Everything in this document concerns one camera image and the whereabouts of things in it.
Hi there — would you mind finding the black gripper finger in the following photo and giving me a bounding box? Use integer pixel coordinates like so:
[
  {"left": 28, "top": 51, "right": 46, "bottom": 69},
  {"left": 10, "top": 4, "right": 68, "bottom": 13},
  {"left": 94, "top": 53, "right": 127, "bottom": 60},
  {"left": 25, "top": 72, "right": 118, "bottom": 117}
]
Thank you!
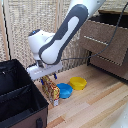
[
  {"left": 52, "top": 72, "right": 59, "bottom": 81},
  {"left": 39, "top": 76, "right": 46, "bottom": 85}
]

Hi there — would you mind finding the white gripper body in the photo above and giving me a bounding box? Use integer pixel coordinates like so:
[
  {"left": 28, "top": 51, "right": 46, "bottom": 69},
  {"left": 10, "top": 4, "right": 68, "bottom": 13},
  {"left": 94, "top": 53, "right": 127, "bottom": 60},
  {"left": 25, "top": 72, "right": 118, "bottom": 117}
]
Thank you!
[{"left": 26, "top": 62, "right": 64, "bottom": 82}]

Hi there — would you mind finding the granola bars cardboard box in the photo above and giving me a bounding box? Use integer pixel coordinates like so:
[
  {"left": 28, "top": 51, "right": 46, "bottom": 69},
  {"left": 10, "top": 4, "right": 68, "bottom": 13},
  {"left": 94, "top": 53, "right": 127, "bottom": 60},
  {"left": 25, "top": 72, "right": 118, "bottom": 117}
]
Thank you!
[{"left": 41, "top": 75, "right": 61, "bottom": 107}]

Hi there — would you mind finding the brown drawer with shorter handle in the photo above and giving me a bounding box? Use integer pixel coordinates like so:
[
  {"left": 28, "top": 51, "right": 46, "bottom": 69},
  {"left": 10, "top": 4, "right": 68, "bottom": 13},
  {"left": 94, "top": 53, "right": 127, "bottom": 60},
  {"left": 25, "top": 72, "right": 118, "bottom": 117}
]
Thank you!
[{"left": 79, "top": 13, "right": 128, "bottom": 66}]

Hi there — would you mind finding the blue plastic bowl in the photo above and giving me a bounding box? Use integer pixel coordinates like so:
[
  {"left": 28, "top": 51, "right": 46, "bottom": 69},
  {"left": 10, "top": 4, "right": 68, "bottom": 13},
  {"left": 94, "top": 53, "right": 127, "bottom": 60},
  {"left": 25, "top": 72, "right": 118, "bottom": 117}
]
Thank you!
[{"left": 56, "top": 82, "right": 74, "bottom": 100}]

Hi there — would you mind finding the yellow plastic bowl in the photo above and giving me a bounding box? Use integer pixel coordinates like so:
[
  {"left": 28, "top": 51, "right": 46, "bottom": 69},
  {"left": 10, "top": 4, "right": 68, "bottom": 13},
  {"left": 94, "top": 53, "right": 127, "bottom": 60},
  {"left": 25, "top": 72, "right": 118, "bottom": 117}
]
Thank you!
[{"left": 69, "top": 76, "right": 88, "bottom": 91}]

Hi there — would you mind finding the black fabric storage bag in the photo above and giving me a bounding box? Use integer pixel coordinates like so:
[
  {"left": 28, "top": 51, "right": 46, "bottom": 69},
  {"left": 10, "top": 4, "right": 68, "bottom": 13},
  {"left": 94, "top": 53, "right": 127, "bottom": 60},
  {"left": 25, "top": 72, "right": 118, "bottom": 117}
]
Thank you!
[{"left": 0, "top": 59, "right": 50, "bottom": 128}]

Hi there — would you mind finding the bamboo blind screen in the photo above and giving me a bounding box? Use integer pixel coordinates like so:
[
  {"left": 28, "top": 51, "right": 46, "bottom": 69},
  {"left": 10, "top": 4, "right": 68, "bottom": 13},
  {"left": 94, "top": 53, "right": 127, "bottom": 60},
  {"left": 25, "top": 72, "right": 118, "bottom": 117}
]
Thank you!
[{"left": 0, "top": 0, "right": 128, "bottom": 83}]

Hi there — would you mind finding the brown drawer with longer handle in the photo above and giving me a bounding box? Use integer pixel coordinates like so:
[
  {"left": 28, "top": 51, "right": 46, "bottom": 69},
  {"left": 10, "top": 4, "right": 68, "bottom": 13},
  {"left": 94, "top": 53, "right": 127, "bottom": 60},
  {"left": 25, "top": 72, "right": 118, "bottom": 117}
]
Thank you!
[{"left": 89, "top": 52, "right": 128, "bottom": 81}]

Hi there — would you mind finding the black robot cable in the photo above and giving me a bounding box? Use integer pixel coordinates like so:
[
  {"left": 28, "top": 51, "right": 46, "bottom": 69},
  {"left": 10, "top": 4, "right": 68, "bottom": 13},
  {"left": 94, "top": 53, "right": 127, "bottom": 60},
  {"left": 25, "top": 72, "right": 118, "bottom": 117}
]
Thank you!
[{"left": 61, "top": 1, "right": 128, "bottom": 63}]

